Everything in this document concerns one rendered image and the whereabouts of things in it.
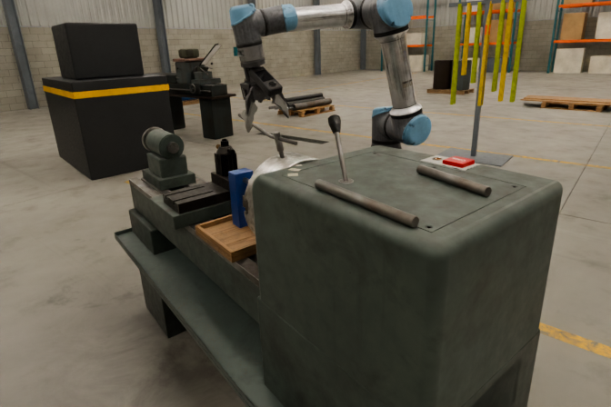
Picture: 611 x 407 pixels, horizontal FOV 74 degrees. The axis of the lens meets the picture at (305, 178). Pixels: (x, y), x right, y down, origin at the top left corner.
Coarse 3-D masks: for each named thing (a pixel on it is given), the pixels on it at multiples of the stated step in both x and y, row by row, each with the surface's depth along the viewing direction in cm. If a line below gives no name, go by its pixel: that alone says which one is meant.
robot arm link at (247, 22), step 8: (232, 8) 111; (240, 8) 110; (248, 8) 111; (232, 16) 112; (240, 16) 111; (248, 16) 111; (256, 16) 113; (232, 24) 113; (240, 24) 112; (248, 24) 112; (256, 24) 113; (264, 24) 114; (240, 32) 113; (248, 32) 113; (256, 32) 114; (264, 32) 116; (240, 40) 114; (248, 40) 114; (256, 40) 115
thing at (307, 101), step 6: (294, 96) 984; (300, 96) 994; (306, 96) 1008; (312, 96) 1021; (318, 96) 1039; (288, 102) 958; (294, 102) 967; (300, 102) 980; (306, 102) 970; (312, 102) 980; (318, 102) 994; (324, 102) 1007; (330, 102) 1025; (270, 108) 946; (276, 108) 933; (288, 108) 929; (294, 108) 943; (300, 108) 953
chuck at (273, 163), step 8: (288, 152) 133; (272, 160) 127; (280, 160) 126; (288, 160) 124; (264, 168) 126; (272, 168) 123; (256, 176) 125; (248, 184) 126; (248, 192) 125; (248, 200) 125; (248, 208) 125; (248, 216) 127; (248, 224) 130
